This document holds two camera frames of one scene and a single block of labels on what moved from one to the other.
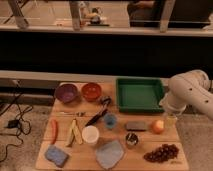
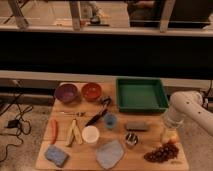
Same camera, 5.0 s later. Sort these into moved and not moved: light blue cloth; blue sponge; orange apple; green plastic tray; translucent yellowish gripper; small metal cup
Moved: orange apple; translucent yellowish gripper
Not moved: small metal cup; light blue cloth; green plastic tray; blue sponge
